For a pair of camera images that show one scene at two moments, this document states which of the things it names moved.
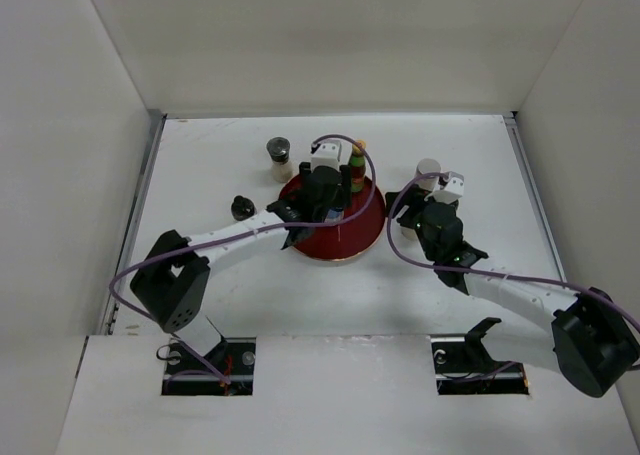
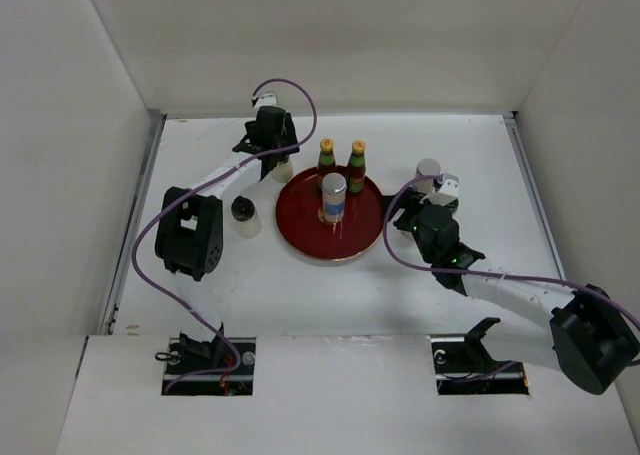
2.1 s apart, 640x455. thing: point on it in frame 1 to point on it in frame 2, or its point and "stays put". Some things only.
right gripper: [409, 197] stays put
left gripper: [344, 170] to [288, 140]
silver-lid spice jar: [428, 165] stays put
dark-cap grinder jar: [242, 208] stays put
